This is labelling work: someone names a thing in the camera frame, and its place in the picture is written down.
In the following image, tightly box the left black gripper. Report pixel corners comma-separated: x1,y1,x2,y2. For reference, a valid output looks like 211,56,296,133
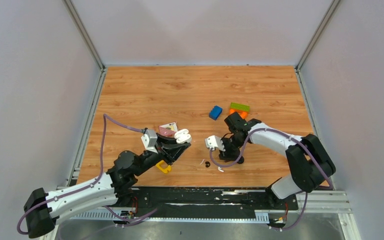
133,132,191,177

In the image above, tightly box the white earbud charging case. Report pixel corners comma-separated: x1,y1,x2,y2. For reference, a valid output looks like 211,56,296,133
174,128,192,144

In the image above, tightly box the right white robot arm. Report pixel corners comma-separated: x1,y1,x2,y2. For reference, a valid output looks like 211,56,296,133
205,112,336,209

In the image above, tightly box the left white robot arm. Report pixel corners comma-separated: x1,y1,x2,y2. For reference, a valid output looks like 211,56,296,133
23,129,192,239

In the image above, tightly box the pink snack packet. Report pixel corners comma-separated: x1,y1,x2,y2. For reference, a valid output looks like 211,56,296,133
158,122,179,137

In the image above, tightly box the yellow triangular plastic piece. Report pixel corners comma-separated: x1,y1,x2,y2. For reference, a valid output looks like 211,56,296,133
155,160,172,174

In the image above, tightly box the blue toy brick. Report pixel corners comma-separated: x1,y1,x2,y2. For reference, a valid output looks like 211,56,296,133
208,105,223,121

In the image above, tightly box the green toy brick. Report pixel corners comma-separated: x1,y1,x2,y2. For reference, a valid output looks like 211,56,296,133
229,102,250,113

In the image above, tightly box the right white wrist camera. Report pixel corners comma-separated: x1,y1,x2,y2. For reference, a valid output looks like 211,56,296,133
204,135,225,152

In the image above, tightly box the orange toy ring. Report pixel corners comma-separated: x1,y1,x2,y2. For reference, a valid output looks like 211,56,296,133
228,108,249,119

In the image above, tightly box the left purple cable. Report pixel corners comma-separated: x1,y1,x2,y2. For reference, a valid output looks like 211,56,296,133
16,113,160,235

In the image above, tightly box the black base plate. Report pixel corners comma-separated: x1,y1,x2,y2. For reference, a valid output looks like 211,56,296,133
111,186,299,219

